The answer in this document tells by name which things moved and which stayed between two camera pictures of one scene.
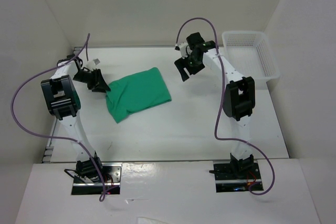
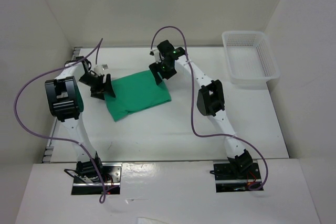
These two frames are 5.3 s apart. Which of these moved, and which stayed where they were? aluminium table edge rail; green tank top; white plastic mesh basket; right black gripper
Moved: right black gripper
Stayed: white plastic mesh basket; aluminium table edge rail; green tank top
